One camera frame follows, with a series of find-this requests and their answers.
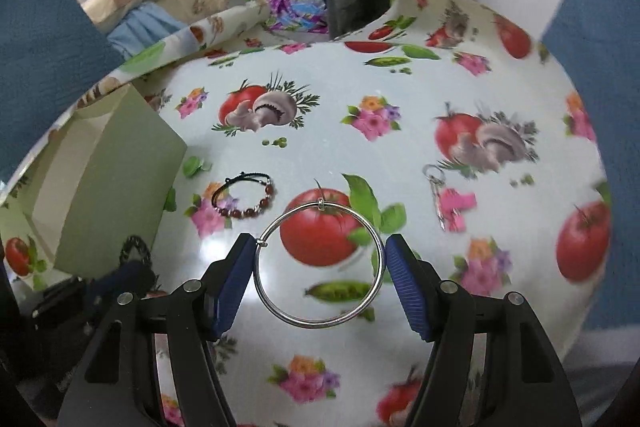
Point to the silver bangle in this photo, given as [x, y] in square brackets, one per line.
[321, 206]

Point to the blue quilted chair back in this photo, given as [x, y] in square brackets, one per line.
[40, 57]
[585, 32]

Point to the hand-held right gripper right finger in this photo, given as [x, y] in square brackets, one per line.
[405, 292]

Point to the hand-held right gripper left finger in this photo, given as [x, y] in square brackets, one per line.
[232, 287]

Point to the vegetable print tablecloth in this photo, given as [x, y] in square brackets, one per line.
[400, 187]

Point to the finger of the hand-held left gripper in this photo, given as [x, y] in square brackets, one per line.
[125, 279]

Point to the light blue cloth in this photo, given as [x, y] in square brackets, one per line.
[145, 29]

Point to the green cardboard box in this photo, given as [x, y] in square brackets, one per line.
[120, 187]

